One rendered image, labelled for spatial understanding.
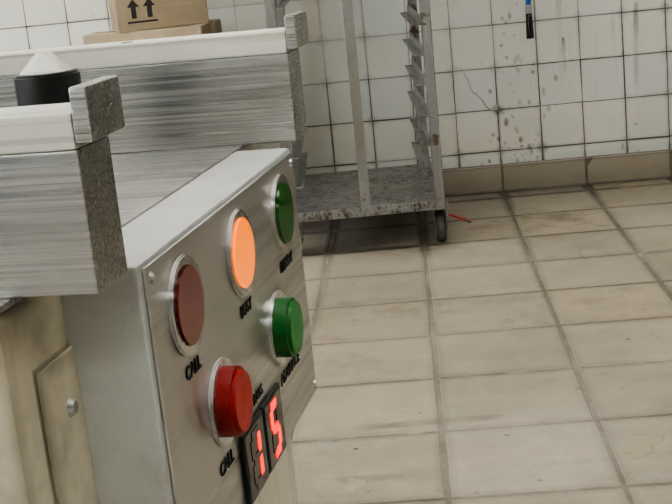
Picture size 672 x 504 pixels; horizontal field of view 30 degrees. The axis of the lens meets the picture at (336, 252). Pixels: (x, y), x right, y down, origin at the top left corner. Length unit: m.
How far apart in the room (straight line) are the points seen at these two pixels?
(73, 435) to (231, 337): 0.11
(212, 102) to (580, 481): 1.63
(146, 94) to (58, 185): 0.30
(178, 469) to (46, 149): 0.14
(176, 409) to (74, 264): 0.09
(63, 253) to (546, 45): 4.15
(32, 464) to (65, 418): 0.03
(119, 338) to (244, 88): 0.26
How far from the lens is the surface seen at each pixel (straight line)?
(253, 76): 0.69
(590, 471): 2.28
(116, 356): 0.47
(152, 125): 0.71
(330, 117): 4.54
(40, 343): 0.45
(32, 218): 0.42
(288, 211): 0.65
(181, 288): 0.48
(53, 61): 0.62
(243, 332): 0.57
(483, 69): 4.52
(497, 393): 2.64
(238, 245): 0.56
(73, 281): 0.42
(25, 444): 0.44
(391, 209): 3.82
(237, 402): 0.52
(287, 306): 0.62
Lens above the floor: 0.94
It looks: 14 degrees down
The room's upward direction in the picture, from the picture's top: 6 degrees counter-clockwise
